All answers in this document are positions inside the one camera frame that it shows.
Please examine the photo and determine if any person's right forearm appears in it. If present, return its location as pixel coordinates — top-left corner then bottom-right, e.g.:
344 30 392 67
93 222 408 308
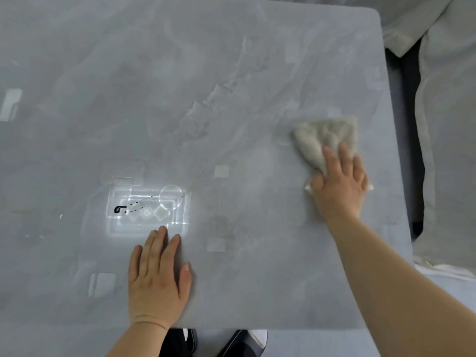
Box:
327 215 476 357

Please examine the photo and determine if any person's right hand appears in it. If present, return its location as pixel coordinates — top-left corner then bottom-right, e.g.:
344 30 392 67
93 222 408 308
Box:
310 143 369 224

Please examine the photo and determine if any person's left leg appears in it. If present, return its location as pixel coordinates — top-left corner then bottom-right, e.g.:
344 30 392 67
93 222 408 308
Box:
159 328 198 357

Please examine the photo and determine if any sofa with white cover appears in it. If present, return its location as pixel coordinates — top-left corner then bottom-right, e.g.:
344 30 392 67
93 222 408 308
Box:
346 0 476 279

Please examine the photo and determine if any grey marble table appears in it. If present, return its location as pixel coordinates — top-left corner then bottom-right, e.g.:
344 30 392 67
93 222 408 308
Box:
0 0 416 330

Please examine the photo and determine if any beige cleaning cloth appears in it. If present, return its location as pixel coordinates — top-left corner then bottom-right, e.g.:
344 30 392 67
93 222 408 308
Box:
294 116 374 192

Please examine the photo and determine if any person's left hand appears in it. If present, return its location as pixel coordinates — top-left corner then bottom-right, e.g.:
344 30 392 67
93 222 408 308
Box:
128 226 192 330

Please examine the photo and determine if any person's right leg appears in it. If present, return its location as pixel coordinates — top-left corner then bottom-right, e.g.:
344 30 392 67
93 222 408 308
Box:
215 329 268 357

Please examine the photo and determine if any person's left forearm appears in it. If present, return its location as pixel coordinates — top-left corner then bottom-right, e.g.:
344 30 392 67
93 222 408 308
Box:
106 321 168 357

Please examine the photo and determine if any person's leg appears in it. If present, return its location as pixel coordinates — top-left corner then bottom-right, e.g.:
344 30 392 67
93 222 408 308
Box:
215 329 268 357
159 328 198 357

